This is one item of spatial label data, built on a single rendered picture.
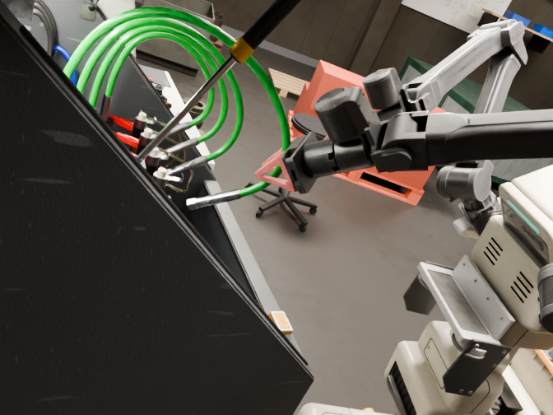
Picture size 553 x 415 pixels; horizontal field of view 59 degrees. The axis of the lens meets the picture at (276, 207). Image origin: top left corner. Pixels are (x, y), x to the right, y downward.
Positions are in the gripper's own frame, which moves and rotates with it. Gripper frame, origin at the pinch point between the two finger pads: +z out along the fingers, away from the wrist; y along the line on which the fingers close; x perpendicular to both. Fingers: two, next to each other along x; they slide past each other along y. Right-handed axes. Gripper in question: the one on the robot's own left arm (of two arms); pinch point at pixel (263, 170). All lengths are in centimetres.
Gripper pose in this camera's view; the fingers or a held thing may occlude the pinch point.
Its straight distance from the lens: 84.0
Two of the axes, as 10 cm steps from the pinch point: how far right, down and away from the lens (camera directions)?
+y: -3.8, 5.4, -7.5
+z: -8.4, 1.4, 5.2
